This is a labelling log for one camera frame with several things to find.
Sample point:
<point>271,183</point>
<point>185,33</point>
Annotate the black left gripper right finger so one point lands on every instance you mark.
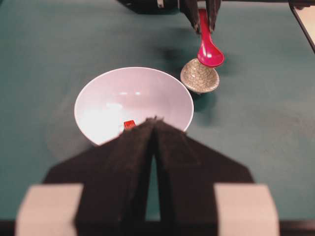
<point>187,171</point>

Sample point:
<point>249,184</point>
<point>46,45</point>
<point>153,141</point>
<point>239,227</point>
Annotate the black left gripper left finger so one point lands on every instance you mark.
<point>115,178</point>

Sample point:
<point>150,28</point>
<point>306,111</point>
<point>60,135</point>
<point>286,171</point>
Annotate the speckled ceramic spoon rest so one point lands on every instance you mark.
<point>199,78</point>

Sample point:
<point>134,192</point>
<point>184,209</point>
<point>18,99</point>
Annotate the small red block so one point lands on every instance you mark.
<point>129,124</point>

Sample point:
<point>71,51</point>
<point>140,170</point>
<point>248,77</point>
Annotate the white round bowl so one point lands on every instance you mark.
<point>132,93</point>

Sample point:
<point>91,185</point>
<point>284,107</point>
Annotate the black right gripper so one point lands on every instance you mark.
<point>188,7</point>

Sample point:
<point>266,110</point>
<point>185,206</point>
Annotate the black frame post right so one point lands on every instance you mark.
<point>304,13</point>

